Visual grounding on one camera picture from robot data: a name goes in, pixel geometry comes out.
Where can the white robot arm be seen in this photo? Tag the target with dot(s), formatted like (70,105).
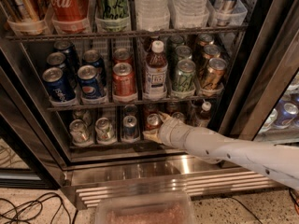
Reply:
(278,162)

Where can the fridge glass door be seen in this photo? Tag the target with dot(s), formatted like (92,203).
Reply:
(264,63)

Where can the gold can middle row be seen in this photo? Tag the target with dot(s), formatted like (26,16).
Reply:
(208,52)

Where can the rear right pepsi can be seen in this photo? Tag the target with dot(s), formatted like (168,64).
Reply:
(94,58)

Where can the large coca cola can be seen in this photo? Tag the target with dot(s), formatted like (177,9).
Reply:
(69,15)

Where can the slim can top right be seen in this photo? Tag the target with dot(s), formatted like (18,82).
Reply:
(224,8)

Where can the gold can front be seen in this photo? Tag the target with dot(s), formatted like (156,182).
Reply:
(213,73)

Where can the front right pepsi can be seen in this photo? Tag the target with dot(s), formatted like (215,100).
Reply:
(89,83)

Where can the green can front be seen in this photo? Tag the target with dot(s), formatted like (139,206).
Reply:
(183,77)

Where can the front left pepsi can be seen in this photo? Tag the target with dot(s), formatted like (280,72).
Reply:
(58,85)

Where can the clear water bottle left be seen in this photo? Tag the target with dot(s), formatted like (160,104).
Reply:
(152,15)

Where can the pepsi can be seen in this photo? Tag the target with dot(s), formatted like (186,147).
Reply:
(94,58)
(58,85)
(89,83)
(58,59)

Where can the clear water bottle right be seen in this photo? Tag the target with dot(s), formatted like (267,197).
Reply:
(188,13)

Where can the blue can behind door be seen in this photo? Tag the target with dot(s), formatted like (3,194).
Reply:
(287,112)

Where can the clear plastic bin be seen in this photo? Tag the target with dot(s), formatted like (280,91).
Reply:
(174,207)

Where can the red coke can front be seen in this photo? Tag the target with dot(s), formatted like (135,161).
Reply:
(153,121)

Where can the red coke can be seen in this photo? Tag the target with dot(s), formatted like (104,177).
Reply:
(153,121)
(150,108)

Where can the orange soda can bottom shelf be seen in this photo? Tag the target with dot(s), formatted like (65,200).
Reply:
(179,115)

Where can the gold can top shelf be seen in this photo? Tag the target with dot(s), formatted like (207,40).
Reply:
(25,17)

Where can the green can middle row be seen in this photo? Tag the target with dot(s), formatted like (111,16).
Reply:
(182,52)

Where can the tea bottle white cap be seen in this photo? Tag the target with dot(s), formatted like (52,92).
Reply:
(156,69)

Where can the blue can bottom shelf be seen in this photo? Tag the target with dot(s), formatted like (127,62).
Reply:
(130,127)

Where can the silver can bottom left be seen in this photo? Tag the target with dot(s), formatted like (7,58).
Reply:
(79,131)

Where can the clear water bottle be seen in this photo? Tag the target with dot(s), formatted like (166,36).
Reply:
(188,13)
(152,15)

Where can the rear red can middle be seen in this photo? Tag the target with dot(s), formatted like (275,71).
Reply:
(123,55)

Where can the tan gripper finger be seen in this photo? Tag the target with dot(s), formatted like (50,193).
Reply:
(163,116)
(152,135)

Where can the silver can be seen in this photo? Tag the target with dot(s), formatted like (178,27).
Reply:
(79,131)
(104,130)

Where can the red coke can behind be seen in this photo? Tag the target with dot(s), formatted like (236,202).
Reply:
(150,108)

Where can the red can middle shelf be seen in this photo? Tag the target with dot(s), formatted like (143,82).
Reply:
(123,77)

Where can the rear left pepsi can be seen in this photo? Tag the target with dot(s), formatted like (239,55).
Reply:
(58,59)

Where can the tea bottle bottom shelf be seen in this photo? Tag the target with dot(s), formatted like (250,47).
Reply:
(203,116)

